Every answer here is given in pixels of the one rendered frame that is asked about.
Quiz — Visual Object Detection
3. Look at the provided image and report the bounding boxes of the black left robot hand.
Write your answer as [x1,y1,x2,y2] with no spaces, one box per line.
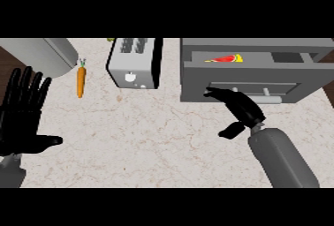
[0,66,63,157]

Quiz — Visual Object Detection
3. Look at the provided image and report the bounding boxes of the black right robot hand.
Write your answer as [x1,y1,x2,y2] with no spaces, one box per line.
[202,87,267,140]

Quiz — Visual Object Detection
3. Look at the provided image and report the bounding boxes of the grey drawer cabinet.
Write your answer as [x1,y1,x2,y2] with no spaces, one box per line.
[178,37,334,70]

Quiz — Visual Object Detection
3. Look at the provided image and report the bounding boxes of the red watermelon slice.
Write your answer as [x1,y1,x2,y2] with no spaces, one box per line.
[203,53,243,64]

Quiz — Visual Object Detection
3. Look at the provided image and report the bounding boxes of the orange carrot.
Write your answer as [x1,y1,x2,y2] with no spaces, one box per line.
[75,58,87,99]

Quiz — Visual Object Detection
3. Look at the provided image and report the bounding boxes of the silver toaster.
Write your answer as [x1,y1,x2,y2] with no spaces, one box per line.
[106,37,163,90]

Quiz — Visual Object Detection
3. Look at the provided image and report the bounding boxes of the grey drawer front with handle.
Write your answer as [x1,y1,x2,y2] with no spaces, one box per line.
[180,61,334,104]

